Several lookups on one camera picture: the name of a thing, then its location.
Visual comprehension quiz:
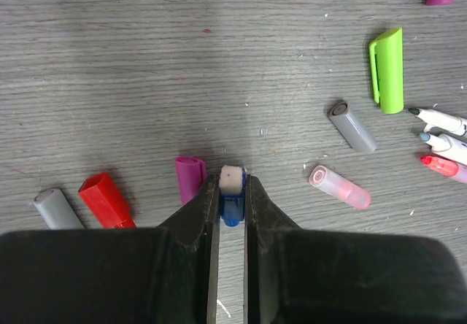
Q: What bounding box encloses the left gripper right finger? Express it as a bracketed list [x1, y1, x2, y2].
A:
[244, 176, 466, 323]

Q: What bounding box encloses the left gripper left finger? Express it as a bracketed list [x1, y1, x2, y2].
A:
[1, 175, 220, 323]

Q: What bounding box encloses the clear pink pen cap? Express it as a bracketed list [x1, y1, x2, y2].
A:
[309, 166, 371, 210]

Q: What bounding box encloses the red marker cap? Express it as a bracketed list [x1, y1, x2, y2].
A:
[78, 172, 136, 228]

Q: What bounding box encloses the blue marker cap with eraser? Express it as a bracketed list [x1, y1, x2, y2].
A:
[219, 165, 246, 227]

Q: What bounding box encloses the grey marker cap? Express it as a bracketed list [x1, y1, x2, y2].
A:
[328, 101, 377, 153]
[32, 188, 84, 230]

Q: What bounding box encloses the pink pen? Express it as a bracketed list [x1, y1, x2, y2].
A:
[420, 155, 467, 184]

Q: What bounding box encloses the grey capped white marker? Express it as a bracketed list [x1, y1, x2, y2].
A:
[417, 133, 467, 166]

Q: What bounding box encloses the green capped marker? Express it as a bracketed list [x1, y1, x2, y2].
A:
[409, 107, 466, 136]

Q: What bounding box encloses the green marker cap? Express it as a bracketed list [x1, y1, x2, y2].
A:
[368, 27, 404, 115]

